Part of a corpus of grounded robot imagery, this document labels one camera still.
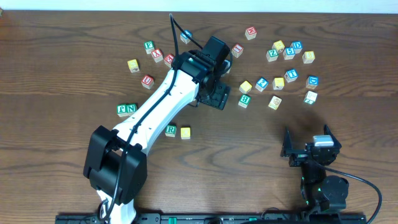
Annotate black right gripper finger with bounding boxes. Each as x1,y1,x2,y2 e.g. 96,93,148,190
280,128,292,157
323,124,339,144

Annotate green B block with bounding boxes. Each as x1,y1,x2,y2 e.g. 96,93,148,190
238,95,251,108

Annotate yellow O block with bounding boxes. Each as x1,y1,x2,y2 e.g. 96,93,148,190
180,127,191,139

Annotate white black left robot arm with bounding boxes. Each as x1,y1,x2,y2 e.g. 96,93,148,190
83,36,232,223

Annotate yellow S block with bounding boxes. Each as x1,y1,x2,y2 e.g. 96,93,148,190
239,80,252,94

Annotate blue L block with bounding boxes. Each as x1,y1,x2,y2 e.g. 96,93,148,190
221,60,231,76

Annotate green 7 block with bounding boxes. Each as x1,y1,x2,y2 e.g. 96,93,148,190
303,91,318,105

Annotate blue 2 block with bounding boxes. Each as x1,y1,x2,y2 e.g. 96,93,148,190
255,77,269,92

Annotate yellow snail picture block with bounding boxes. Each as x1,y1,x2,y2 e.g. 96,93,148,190
268,96,282,110

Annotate red I block upper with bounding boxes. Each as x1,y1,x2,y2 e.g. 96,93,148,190
231,44,244,58

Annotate blue D block right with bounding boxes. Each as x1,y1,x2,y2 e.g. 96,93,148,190
306,76,319,90

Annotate blue d block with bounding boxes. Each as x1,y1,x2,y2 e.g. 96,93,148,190
306,76,319,90
290,41,303,54

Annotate green R block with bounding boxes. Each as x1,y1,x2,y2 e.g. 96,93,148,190
165,125,177,138

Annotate red E block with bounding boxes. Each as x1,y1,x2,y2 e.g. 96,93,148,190
164,54,174,68

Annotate yellow hammer picture block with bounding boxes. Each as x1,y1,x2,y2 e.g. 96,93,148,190
272,77,285,90

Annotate blue X block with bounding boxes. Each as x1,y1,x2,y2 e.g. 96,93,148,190
180,30,192,44

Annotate blue T block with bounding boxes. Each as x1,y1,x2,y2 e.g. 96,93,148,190
284,69,298,83

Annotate green Z block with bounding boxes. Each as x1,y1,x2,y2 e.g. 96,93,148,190
266,49,279,62

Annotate red U block left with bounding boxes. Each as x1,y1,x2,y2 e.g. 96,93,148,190
141,75,154,90

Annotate red block top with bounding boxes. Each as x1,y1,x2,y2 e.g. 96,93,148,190
245,26,257,40

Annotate red X block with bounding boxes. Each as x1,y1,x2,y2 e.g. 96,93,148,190
150,49,163,63

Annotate yellow 8 block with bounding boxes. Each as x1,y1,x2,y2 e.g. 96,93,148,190
302,51,315,64

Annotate yellow block upper right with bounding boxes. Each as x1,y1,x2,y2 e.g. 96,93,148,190
272,40,285,54

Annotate blue 5 block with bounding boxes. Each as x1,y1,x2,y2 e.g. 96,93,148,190
283,47,295,60

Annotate green F block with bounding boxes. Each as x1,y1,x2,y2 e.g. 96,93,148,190
144,40,155,54

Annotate green N block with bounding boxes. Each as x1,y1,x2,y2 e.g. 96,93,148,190
126,103,137,116

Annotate yellow block far left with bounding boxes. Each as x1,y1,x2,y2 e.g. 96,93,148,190
127,59,139,73

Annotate blue D block upper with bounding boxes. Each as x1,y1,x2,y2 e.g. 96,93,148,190
290,41,303,54

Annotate green J block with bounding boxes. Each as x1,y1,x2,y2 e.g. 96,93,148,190
116,104,127,117

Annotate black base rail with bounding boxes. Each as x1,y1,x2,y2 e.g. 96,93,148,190
55,212,367,224

